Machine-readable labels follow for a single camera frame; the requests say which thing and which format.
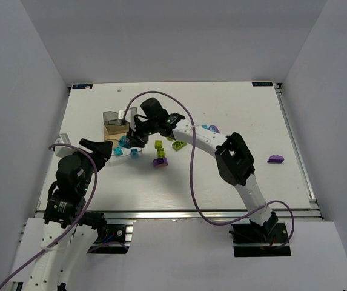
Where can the purple round printed lego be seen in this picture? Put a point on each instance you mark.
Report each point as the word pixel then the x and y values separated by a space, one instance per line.
pixel 213 128

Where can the left blue table sticker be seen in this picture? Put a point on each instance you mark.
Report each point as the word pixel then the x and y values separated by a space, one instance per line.
pixel 81 86

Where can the right blue table sticker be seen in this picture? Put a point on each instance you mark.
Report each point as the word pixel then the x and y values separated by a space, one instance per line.
pixel 262 84

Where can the green lego brick upper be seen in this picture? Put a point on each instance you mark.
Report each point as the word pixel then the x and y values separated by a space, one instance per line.
pixel 158 144

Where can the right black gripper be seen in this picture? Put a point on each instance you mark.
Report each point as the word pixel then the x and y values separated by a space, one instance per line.
pixel 140 130

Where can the clear plastic bin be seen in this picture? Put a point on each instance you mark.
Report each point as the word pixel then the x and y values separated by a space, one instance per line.
pixel 126 154

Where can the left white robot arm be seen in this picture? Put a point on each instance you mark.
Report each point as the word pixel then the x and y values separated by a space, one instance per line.
pixel 69 229

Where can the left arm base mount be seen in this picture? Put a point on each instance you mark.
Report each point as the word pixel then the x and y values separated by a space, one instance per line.
pixel 112 236

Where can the blue table sticker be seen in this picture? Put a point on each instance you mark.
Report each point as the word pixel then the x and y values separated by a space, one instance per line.
pixel 81 86
pixel 262 84

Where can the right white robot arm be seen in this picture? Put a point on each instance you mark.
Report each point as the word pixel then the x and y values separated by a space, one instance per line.
pixel 234 160

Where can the purple sloped lego brick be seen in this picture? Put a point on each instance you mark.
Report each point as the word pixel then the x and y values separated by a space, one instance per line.
pixel 160 162

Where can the grey smoked plastic bin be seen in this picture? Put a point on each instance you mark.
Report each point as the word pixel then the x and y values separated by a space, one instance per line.
pixel 110 117

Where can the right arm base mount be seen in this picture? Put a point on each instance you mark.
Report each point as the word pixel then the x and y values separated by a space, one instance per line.
pixel 249 243

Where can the green large lego brick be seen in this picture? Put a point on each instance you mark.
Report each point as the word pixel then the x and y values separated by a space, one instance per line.
pixel 177 145

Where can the amber plastic bin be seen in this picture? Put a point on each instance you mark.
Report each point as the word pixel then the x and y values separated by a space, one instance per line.
pixel 115 132

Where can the purple arched lego brick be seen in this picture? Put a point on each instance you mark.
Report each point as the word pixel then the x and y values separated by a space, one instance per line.
pixel 275 159

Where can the teal small lego cube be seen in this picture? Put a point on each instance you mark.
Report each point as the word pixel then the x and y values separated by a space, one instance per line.
pixel 118 151

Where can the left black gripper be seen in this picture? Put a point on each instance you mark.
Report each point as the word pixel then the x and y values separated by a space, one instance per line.
pixel 91 152

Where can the green lego brick lower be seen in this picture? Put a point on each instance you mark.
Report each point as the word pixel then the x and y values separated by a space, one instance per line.
pixel 160 153

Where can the teal round printed lego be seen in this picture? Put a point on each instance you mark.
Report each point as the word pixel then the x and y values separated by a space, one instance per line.
pixel 124 142

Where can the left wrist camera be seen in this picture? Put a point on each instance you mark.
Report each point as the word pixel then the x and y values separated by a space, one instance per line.
pixel 62 146

